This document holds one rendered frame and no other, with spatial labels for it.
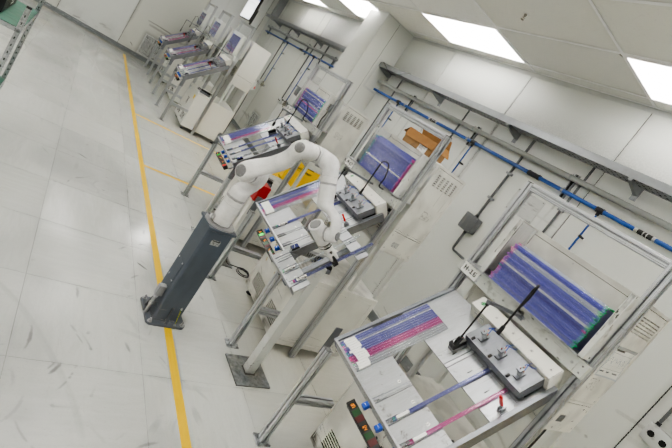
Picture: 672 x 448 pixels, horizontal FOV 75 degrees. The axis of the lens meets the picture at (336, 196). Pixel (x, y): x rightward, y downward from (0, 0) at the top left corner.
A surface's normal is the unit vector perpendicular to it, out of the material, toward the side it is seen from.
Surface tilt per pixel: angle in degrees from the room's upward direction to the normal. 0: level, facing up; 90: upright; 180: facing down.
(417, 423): 44
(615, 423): 90
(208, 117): 90
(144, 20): 90
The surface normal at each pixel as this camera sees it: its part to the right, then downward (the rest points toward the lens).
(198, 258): 0.46, 0.48
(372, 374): -0.11, -0.84
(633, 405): -0.72, -0.37
